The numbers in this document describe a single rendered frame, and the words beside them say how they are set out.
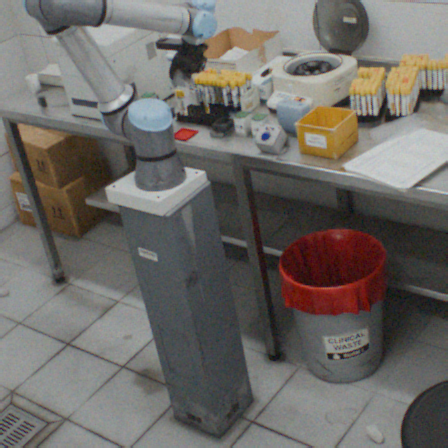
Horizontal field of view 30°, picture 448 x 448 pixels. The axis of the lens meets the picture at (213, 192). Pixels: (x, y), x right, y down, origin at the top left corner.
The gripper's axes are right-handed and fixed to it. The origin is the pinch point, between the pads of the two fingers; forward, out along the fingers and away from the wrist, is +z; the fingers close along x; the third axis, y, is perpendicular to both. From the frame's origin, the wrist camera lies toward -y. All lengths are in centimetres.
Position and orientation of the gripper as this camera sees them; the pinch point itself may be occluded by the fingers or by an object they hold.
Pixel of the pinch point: (174, 82)
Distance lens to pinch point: 272.1
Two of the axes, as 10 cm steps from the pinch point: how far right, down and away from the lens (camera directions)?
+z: -2.5, 6.5, 7.2
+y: 7.7, 5.9, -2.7
